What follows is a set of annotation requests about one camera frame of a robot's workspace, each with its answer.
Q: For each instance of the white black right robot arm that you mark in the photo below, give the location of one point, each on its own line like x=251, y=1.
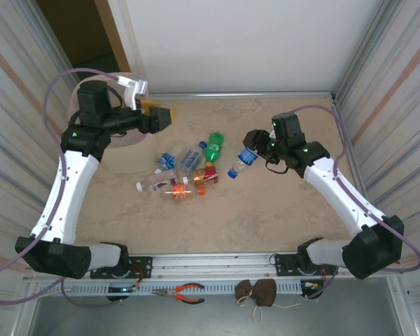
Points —
x=336, y=192

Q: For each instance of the aluminium table edge rail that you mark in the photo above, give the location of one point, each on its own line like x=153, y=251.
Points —
x=245, y=94

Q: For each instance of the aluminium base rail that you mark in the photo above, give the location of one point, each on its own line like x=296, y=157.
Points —
x=213, y=266

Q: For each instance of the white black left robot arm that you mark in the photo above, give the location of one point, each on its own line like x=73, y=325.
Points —
x=64, y=196

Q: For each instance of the grey metal tray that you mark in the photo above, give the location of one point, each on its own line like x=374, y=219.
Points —
x=196, y=320

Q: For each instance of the small circuit board green light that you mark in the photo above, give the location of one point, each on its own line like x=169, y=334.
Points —
x=122, y=290

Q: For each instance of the green plastic bottle yellow cap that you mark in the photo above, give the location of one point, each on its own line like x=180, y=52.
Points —
x=214, y=145

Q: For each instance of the pink mesh waste bin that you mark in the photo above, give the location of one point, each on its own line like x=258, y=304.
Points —
x=136, y=157

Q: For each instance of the bottle red orange label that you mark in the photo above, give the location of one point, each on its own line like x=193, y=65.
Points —
x=204, y=176

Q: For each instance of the ribbed clear bottle blue cap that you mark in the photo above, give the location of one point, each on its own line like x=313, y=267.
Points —
x=190, y=159

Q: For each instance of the wooden door frame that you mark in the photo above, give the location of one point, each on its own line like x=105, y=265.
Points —
x=113, y=38

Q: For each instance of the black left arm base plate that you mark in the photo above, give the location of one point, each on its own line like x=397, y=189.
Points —
x=143, y=266

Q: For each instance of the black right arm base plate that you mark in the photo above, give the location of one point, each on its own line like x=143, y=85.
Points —
x=285, y=264

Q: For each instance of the clear bottle dark blue label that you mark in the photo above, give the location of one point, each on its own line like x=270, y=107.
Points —
x=246, y=157

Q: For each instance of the bottle orange label orange cap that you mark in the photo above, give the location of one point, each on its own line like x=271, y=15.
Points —
x=179, y=192

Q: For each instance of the small brown cloth pouch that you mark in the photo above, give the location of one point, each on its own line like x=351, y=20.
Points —
x=244, y=290

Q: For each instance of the clear bottle purple label white cap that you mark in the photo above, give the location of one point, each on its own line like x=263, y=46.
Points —
x=161, y=182

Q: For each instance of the large brown cloth pouch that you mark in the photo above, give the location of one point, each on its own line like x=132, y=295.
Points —
x=264, y=293

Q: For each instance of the clear bottle blue label white cap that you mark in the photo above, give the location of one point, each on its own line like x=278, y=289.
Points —
x=167, y=161

